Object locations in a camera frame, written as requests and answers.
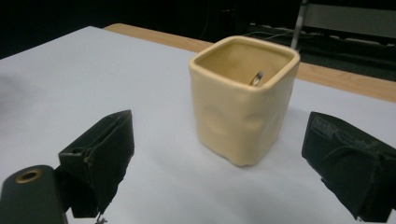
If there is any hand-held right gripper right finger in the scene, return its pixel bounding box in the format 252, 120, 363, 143
301, 110, 396, 223

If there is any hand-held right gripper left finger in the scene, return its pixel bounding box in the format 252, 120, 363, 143
55, 109, 135, 218

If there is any cream square ceramic cup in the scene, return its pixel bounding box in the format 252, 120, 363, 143
188, 35, 301, 167

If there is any small metal object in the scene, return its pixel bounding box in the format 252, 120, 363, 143
248, 70, 265, 88

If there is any grey panel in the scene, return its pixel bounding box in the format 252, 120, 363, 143
303, 3, 396, 40

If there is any metal stand pole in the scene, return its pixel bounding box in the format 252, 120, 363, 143
290, 0, 309, 50

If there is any thin cable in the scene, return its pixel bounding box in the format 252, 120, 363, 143
245, 29, 294, 41

